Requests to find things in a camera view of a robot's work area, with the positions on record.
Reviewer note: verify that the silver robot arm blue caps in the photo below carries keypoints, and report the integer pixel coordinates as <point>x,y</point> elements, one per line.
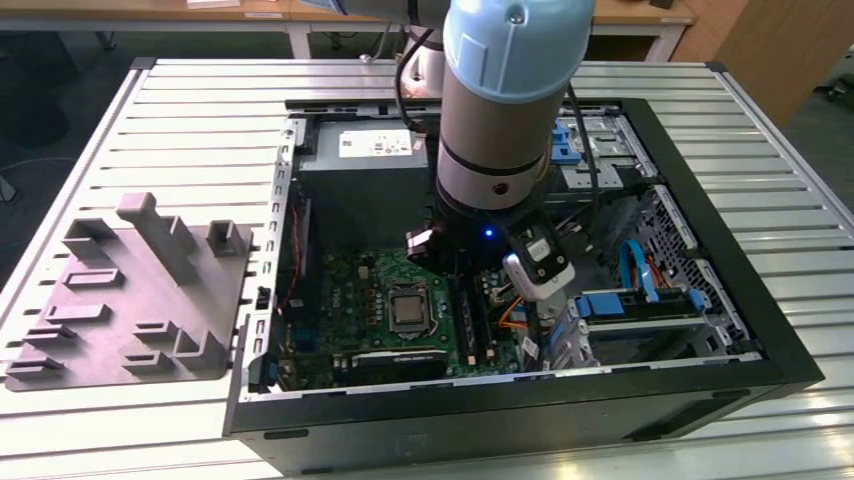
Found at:
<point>500,125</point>

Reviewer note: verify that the green motherboard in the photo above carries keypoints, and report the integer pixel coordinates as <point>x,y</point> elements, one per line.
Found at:
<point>353,300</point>

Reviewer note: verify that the black CPU socket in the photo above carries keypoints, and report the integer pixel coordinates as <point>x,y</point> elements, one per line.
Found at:
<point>411,331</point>

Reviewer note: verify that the black RAM stick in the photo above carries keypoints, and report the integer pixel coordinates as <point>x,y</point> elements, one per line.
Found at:
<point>467,320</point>

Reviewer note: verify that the grey parts rack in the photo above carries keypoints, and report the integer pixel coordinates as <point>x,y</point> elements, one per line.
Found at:
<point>133,310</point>

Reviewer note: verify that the black PC case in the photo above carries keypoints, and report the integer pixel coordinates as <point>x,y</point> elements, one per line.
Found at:
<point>467,420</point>

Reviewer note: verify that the silver drive cage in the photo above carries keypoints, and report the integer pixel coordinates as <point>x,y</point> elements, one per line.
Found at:
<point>614,175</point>

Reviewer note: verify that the hard disk in blue carrier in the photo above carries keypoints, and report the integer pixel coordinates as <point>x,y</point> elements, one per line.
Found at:
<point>600,305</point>

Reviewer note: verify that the grey power supply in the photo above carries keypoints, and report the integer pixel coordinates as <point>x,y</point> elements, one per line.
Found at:
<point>363,200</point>

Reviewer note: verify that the wooden cabinet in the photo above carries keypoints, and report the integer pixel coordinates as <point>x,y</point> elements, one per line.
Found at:
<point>767,50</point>

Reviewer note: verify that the wooden desk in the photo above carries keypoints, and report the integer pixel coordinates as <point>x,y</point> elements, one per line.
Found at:
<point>634,12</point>

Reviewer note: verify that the silver disk bay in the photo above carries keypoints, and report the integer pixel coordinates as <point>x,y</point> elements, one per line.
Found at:
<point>640,325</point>

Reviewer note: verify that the silver CPU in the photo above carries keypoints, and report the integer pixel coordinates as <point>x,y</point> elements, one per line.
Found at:
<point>408,310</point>

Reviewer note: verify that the blue drive latch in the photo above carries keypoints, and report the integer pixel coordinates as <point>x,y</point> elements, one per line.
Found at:
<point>563,150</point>

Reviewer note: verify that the black graphics card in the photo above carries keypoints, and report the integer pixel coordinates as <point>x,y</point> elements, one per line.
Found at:
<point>400,367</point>

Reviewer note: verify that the black chair base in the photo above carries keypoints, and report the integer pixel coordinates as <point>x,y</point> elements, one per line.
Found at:
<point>840,90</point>

